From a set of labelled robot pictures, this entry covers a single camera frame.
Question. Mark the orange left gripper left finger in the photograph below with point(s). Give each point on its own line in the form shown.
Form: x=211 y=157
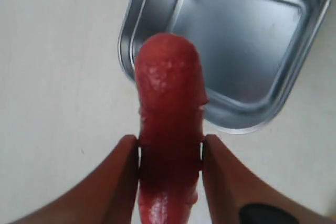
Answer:
x=106 y=195

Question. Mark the red toy sausage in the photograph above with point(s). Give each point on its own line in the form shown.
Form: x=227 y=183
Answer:
x=171 y=90

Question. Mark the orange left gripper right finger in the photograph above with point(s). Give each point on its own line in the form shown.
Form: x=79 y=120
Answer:
x=236 y=195

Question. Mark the steel two-compartment lunch box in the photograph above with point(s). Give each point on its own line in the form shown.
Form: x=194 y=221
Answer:
x=251 y=50

